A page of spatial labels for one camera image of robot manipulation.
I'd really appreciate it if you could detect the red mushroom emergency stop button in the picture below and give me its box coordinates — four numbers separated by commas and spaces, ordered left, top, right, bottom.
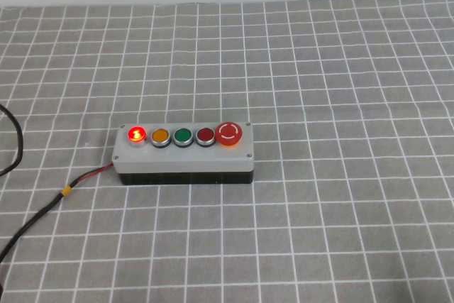
215, 121, 243, 149

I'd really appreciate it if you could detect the dark red push button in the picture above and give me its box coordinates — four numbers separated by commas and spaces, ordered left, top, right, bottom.
195, 126, 216, 148

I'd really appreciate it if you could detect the green push button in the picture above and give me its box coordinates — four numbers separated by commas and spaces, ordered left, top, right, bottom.
172, 127, 194, 148

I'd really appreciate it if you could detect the grey button box black base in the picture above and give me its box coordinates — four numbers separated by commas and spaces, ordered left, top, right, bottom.
111, 121, 257, 186

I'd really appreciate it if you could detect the yellow push button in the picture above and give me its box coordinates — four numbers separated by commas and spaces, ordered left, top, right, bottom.
150, 127, 171, 149

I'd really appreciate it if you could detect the red indicator lamp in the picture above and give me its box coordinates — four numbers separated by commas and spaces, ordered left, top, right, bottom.
127, 125, 148, 149

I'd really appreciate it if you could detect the grey white-checked tablecloth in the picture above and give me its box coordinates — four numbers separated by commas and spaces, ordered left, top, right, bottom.
0, 0, 454, 303

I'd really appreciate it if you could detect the red black wire yellow connector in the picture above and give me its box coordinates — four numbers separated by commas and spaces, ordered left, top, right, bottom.
0, 162, 116, 263

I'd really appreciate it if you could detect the black cable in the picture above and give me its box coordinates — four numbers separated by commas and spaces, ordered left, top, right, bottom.
0, 103, 24, 177

